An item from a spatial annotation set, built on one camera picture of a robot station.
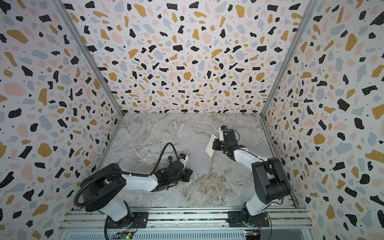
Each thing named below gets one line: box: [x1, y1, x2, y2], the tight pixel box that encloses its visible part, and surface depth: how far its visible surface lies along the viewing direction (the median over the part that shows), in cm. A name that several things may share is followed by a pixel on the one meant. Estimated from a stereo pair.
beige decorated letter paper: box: [204, 133, 218, 158], surface depth 102 cm
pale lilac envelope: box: [190, 142, 212, 174], surface depth 99 cm
